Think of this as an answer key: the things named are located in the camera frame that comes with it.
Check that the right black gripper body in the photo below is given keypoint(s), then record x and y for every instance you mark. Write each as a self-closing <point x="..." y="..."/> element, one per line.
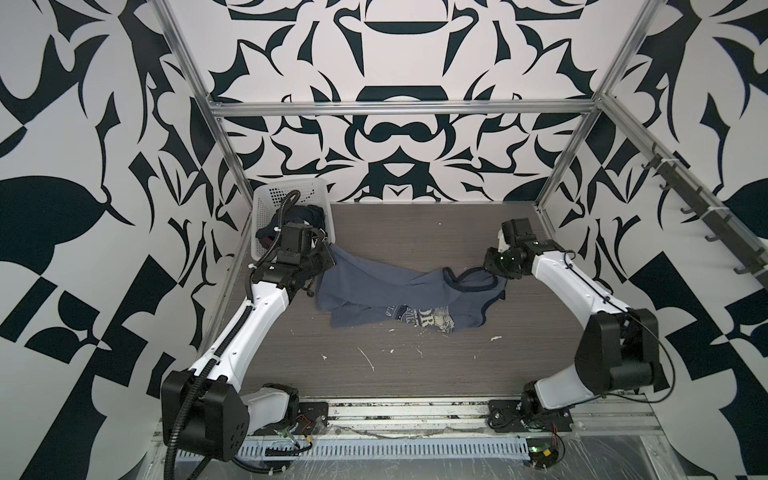
<point x="500" y="263"/>

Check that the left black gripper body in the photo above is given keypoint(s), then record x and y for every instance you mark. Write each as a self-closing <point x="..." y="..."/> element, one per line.
<point x="318" y="259"/>

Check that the blue-grey tank top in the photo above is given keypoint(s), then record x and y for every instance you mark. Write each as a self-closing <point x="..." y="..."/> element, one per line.
<point x="358" y="291"/>

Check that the white plastic laundry basket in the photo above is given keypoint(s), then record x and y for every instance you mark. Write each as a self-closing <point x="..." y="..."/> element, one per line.
<point x="267" y="199"/>

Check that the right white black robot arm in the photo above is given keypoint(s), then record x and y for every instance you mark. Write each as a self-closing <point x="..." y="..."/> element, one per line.
<point x="619" y="348"/>

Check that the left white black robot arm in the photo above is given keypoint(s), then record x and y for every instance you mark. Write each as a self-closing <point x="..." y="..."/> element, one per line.
<point x="203" y="411"/>

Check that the dark navy tank top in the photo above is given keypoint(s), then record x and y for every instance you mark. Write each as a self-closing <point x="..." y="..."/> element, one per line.
<point x="307" y="214"/>

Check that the green circuit board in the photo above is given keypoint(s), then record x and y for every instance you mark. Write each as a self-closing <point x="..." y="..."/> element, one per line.
<point x="545" y="453"/>

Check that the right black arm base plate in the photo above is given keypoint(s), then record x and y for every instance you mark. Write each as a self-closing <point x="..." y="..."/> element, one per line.
<point x="516" y="416"/>

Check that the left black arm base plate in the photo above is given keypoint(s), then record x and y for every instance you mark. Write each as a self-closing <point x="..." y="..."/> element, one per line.
<point x="311" y="418"/>

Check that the aluminium frame back crossbar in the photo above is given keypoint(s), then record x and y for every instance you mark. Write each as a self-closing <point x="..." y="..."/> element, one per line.
<point x="448" y="107"/>

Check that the aluminium front rail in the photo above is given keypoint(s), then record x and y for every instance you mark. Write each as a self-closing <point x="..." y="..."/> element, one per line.
<point x="390" y="418"/>

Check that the grey wall hook rack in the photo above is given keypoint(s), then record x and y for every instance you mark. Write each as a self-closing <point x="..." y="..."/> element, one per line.
<point x="701" y="204"/>

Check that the white slotted cable duct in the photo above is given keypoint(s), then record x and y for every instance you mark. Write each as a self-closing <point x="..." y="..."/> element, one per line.
<point x="515" y="449"/>

